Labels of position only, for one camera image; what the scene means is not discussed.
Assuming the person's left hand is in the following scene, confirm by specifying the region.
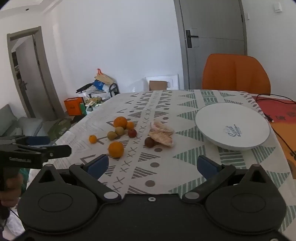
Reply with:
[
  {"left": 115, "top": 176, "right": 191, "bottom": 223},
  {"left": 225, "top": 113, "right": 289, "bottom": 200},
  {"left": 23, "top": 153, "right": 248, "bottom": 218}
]
[{"left": 0, "top": 173, "right": 24, "bottom": 208}]

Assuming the brown paper bag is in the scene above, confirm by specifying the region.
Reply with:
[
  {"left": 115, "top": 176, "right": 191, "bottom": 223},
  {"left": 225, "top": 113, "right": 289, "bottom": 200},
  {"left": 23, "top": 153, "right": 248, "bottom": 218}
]
[{"left": 94, "top": 68, "right": 114, "bottom": 85}]

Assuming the black cable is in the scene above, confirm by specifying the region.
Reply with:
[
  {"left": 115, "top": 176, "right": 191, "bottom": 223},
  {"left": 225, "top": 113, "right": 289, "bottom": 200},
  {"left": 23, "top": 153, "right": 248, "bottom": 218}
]
[{"left": 255, "top": 94, "right": 296, "bottom": 161}]

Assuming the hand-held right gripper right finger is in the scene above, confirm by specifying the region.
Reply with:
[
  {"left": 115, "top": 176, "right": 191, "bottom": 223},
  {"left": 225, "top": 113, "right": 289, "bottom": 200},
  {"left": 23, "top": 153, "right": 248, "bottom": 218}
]
[{"left": 182, "top": 155, "right": 276, "bottom": 205}]

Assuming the black metal rack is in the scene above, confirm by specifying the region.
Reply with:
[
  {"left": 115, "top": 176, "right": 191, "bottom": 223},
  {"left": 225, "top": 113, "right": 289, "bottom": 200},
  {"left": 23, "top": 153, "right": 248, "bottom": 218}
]
[{"left": 88, "top": 83, "right": 120, "bottom": 100}]

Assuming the pale peel piece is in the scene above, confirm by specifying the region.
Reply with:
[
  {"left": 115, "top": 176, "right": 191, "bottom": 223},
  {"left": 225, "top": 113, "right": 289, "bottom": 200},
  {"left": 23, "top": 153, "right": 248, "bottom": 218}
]
[
  {"left": 148, "top": 130, "right": 174, "bottom": 147},
  {"left": 150, "top": 120, "right": 175, "bottom": 135}
]

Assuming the black door handle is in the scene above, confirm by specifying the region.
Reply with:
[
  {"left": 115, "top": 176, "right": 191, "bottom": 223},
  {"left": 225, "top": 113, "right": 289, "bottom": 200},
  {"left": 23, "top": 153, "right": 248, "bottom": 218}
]
[{"left": 185, "top": 30, "right": 199, "bottom": 48}]

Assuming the patterned white tablecloth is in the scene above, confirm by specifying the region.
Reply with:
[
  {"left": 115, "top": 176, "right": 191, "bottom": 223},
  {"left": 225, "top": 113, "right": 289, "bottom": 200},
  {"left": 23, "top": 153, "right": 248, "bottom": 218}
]
[{"left": 43, "top": 90, "right": 296, "bottom": 233}]

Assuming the white foam panel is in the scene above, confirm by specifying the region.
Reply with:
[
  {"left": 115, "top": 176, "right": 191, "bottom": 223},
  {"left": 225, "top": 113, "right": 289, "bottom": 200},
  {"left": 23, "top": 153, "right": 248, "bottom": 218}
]
[{"left": 145, "top": 74, "right": 180, "bottom": 91}]

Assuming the red table mat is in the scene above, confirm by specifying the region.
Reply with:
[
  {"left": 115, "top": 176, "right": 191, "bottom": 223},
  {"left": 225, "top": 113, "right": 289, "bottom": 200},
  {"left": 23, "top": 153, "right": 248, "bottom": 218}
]
[{"left": 252, "top": 96, "right": 296, "bottom": 180}]

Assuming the orange box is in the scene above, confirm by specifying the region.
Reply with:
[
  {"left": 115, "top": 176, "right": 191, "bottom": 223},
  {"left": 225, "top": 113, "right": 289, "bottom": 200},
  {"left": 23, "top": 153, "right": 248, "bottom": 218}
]
[{"left": 64, "top": 97, "right": 84, "bottom": 116}]

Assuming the grey side door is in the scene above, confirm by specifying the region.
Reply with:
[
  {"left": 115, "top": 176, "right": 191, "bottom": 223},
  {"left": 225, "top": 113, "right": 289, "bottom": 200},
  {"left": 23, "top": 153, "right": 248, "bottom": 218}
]
[{"left": 7, "top": 26, "right": 63, "bottom": 119}]

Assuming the white round plate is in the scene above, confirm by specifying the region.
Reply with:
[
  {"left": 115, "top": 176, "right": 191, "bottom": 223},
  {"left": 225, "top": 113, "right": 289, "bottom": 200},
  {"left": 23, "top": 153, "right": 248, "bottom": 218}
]
[{"left": 195, "top": 102, "right": 271, "bottom": 151}]

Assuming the orange chair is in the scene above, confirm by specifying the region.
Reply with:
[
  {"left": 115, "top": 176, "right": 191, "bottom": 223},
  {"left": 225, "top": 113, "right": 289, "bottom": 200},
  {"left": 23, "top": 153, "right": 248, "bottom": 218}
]
[{"left": 202, "top": 53, "right": 271, "bottom": 95}]

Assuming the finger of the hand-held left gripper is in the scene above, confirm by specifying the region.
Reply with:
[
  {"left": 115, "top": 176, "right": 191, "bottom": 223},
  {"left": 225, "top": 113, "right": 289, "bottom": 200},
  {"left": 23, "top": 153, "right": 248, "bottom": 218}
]
[
  {"left": 0, "top": 135, "right": 51, "bottom": 146},
  {"left": 0, "top": 145, "right": 72, "bottom": 169}
]

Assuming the green cloth bag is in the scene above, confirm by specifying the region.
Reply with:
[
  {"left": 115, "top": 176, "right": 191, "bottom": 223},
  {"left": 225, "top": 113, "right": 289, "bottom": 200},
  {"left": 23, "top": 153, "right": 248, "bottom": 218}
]
[{"left": 47, "top": 118, "right": 73, "bottom": 141}]

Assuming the grey sofa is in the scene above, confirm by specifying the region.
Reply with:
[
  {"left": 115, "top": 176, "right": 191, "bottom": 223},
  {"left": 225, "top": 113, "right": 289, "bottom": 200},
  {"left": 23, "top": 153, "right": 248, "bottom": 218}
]
[{"left": 0, "top": 104, "right": 50, "bottom": 140}]

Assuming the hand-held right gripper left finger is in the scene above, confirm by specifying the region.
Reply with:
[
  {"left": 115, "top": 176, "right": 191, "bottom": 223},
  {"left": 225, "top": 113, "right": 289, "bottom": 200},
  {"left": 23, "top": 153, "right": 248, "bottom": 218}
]
[{"left": 30, "top": 154, "right": 122, "bottom": 204}]

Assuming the black flat item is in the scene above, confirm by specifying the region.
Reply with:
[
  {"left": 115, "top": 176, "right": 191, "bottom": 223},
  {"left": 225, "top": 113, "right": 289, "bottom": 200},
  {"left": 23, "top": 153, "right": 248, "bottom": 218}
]
[{"left": 76, "top": 83, "right": 93, "bottom": 93}]

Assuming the brown cardboard box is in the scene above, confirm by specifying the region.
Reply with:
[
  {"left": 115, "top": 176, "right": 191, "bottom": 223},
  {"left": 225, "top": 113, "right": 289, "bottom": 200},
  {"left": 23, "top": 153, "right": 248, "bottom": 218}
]
[{"left": 149, "top": 80, "right": 167, "bottom": 91}]

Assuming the large orange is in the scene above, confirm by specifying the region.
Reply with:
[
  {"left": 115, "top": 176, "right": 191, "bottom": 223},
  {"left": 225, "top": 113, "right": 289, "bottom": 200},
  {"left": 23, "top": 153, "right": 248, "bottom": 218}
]
[
  {"left": 113, "top": 116, "right": 128, "bottom": 129},
  {"left": 108, "top": 141, "right": 125, "bottom": 159}
]

